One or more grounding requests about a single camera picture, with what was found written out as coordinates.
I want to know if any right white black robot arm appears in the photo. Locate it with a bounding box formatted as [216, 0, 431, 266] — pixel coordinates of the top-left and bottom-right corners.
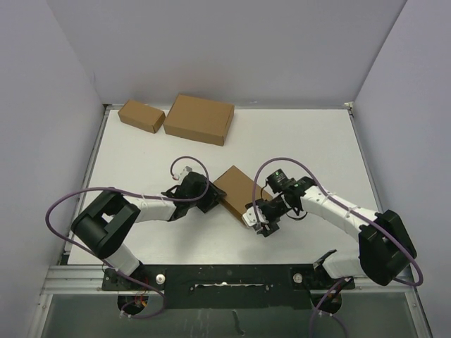
[242, 170, 417, 288]

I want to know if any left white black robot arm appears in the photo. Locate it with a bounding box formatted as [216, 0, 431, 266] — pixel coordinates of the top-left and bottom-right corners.
[71, 169, 226, 289]

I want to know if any large closed cardboard box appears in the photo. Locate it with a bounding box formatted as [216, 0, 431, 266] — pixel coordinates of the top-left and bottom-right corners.
[163, 94, 235, 146]

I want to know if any small closed cardboard box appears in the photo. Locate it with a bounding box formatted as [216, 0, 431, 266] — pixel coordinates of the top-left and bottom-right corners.
[118, 100, 166, 134]

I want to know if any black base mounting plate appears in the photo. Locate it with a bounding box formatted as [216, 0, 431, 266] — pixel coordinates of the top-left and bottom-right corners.
[101, 264, 335, 309]

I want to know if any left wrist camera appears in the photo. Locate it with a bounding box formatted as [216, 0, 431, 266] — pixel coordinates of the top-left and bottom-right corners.
[172, 166, 192, 182]

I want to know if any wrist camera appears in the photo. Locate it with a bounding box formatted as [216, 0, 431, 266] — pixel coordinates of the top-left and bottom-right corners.
[242, 207, 266, 231]
[172, 166, 192, 182]

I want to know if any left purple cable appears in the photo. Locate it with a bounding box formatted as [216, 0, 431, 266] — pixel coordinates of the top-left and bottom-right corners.
[45, 156, 211, 320]

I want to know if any purple cable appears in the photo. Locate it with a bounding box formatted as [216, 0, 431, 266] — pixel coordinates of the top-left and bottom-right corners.
[45, 156, 211, 320]
[252, 157, 425, 338]

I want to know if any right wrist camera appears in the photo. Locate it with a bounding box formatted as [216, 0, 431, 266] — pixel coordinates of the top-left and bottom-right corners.
[242, 207, 266, 231]

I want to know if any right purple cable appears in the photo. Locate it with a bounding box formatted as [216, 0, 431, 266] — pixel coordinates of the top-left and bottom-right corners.
[252, 157, 425, 338]

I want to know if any aluminium frame rail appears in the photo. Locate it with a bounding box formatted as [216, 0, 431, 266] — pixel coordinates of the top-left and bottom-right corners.
[41, 265, 104, 294]

